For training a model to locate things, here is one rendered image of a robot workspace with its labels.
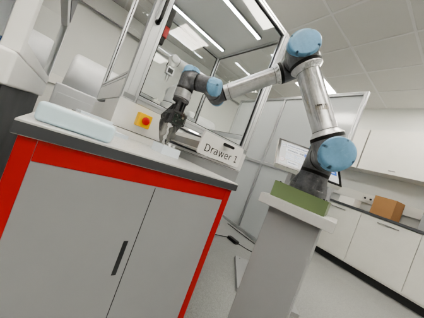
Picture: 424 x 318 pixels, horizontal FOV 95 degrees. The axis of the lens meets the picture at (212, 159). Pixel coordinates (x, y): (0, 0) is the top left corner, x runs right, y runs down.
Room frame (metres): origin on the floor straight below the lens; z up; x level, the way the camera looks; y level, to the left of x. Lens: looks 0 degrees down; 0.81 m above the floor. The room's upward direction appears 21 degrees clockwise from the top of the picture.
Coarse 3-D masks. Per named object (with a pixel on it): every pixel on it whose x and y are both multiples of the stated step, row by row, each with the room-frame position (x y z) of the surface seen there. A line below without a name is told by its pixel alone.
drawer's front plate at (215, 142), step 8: (208, 136) 0.93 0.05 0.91; (216, 136) 0.96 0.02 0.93; (200, 144) 0.91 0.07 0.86; (216, 144) 0.97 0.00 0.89; (232, 144) 1.03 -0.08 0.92; (200, 152) 0.92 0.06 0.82; (208, 152) 0.95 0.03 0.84; (224, 152) 1.01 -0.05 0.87; (232, 152) 1.04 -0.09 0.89; (240, 152) 1.08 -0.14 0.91; (224, 160) 1.02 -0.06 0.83; (232, 160) 1.06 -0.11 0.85
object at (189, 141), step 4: (176, 132) 1.17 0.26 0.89; (180, 132) 1.13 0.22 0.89; (176, 136) 1.15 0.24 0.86; (180, 136) 1.11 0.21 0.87; (184, 136) 1.08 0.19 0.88; (188, 136) 1.05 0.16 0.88; (192, 136) 1.02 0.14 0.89; (196, 136) 0.99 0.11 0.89; (172, 140) 1.17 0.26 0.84; (176, 140) 1.13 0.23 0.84; (180, 140) 1.10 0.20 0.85; (184, 140) 1.06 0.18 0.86; (188, 140) 1.04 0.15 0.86; (192, 140) 1.00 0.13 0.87; (196, 140) 0.98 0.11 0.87; (184, 144) 1.06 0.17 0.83; (188, 144) 1.02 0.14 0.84; (192, 144) 0.99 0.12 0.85; (196, 144) 0.97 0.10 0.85; (192, 148) 1.26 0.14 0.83; (196, 148) 0.96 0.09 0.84
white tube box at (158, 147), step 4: (152, 144) 0.90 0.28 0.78; (156, 144) 0.86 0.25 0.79; (160, 144) 0.83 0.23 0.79; (164, 144) 0.93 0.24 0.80; (152, 148) 0.88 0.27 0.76; (156, 148) 0.84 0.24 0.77; (160, 148) 0.81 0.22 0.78; (164, 148) 0.80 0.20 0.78; (168, 148) 0.82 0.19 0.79; (172, 148) 0.83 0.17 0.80; (160, 152) 0.80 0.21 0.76; (164, 152) 0.81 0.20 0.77; (168, 152) 0.82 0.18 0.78; (172, 152) 0.83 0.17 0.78; (176, 152) 0.84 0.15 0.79; (172, 156) 0.83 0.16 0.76; (176, 156) 0.84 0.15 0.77
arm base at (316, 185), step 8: (304, 168) 0.83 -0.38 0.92; (296, 176) 0.85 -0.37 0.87; (304, 176) 0.81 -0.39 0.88; (312, 176) 0.79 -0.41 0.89; (320, 176) 0.79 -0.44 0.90; (328, 176) 0.80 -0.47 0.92; (296, 184) 0.82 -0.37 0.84; (304, 184) 0.79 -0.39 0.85; (312, 184) 0.78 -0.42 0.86; (320, 184) 0.79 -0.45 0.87; (312, 192) 0.77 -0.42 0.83; (320, 192) 0.77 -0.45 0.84
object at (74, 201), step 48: (48, 144) 0.39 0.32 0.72; (96, 144) 0.43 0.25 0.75; (144, 144) 1.00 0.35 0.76; (0, 192) 0.36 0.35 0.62; (48, 192) 0.41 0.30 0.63; (96, 192) 0.46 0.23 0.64; (144, 192) 0.53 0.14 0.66; (192, 192) 0.63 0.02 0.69; (0, 240) 0.38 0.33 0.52; (48, 240) 0.43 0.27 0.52; (96, 240) 0.49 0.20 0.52; (144, 240) 0.57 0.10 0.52; (192, 240) 0.68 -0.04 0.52; (0, 288) 0.40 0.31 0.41; (48, 288) 0.45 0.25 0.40; (96, 288) 0.51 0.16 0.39; (144, 288) 0.61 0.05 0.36; (192, 288) 0.73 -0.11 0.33
